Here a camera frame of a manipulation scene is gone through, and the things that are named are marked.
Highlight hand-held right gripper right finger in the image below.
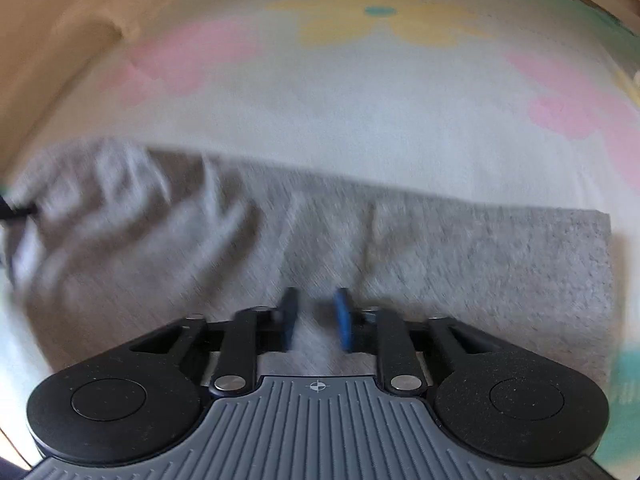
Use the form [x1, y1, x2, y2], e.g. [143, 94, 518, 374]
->
[333, 288, 502, 395]

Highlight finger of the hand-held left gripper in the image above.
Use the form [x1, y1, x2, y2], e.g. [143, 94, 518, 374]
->
[0, 193, 41, 222]

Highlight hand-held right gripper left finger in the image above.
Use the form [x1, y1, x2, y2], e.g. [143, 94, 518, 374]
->
[129, 288, 300, 397]

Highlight grey pants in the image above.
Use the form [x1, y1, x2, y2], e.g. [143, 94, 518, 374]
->
[5, 137, 615, 386]

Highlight floral bed sheet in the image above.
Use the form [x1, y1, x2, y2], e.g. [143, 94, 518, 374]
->
[0, 0, 640, 466]

